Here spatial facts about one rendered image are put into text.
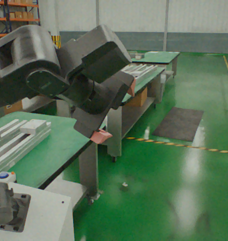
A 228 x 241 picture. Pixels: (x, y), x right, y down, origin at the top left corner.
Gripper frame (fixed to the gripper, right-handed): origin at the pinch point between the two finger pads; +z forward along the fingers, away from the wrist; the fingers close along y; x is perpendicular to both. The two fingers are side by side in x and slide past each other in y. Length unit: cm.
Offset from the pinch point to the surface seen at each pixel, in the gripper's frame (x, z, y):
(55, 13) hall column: 975, 684, 293
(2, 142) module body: 106, 63, -48
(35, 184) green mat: 55, 52, -49
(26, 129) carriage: 99, 70, -34
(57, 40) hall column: 931, 729, 192
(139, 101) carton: 186, 336, 48
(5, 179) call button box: 62, 40, -51
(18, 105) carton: 323, 232, -55
